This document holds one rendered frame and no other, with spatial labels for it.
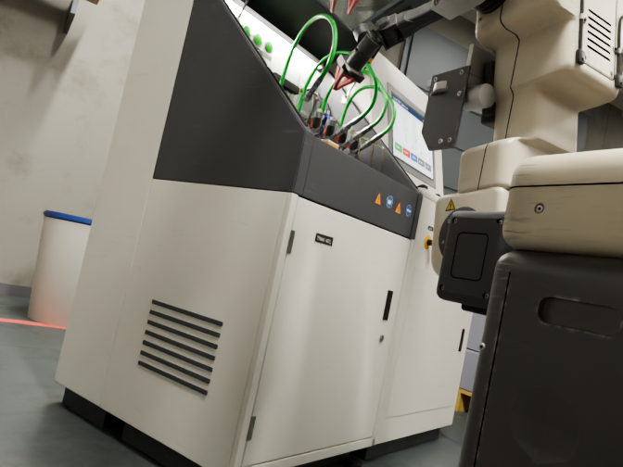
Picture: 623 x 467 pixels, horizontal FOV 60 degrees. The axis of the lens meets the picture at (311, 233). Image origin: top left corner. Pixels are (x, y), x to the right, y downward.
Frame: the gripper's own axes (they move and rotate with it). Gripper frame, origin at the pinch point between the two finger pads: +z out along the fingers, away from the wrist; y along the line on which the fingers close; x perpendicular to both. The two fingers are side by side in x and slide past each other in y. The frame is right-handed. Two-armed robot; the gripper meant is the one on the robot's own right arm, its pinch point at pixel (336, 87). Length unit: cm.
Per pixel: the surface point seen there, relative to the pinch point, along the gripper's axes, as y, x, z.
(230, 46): 2.8, 37.3, 4.5
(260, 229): -52, 30, 22
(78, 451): -78, 51, 94
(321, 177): -44.0, 18.4, 6.8
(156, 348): -59, 37, 70
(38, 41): 253, 46, 167
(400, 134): 18, -55, 13
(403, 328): -59, -44, 45
